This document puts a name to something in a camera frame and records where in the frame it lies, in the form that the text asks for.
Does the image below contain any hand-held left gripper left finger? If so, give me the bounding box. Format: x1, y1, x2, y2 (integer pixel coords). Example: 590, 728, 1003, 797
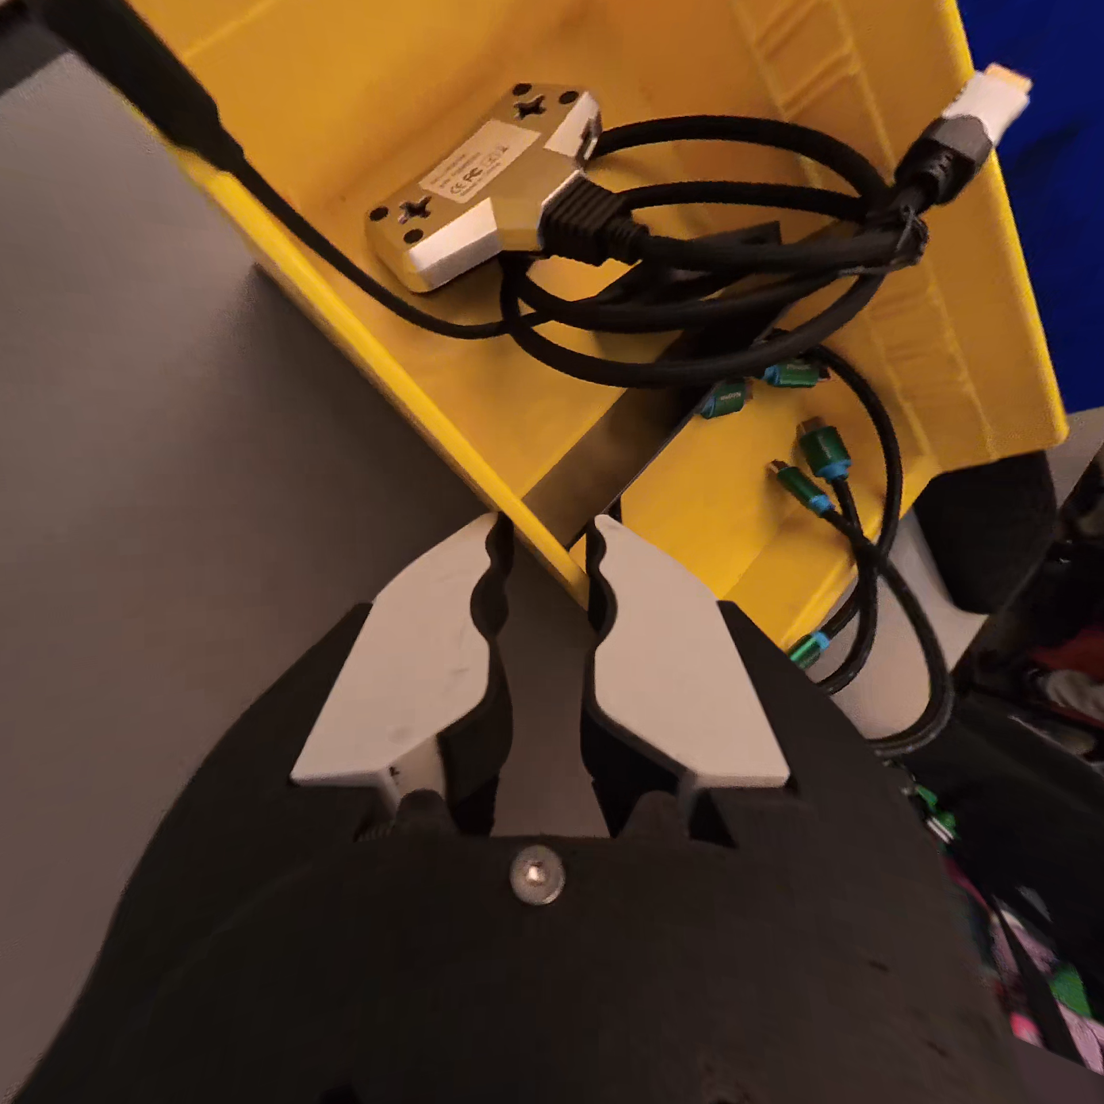
292, 513, 517, 831

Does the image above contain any silver hdmi switch box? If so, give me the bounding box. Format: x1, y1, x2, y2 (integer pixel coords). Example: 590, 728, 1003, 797
364, 82, 605, 295

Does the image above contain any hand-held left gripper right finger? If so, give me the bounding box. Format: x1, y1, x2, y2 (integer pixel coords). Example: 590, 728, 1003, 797
581, 515, 791, 831

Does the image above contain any thin black cable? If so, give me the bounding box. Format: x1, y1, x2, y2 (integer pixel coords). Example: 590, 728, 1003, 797
38, 0, 527, 339

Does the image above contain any blue plastic bin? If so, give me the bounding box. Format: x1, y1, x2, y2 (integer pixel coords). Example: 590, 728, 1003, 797
956, 0, 1104, 417

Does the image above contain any black cable with green connectors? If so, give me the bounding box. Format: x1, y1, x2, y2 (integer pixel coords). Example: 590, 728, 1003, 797
694, 327, 958, 760

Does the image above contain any yellow plastic bin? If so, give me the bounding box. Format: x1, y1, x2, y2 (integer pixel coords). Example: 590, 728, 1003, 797
121, 0, 1071, 657

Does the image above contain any black braided hdmi cable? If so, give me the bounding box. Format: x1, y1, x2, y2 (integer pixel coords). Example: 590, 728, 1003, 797
496, 62, 1033, 389

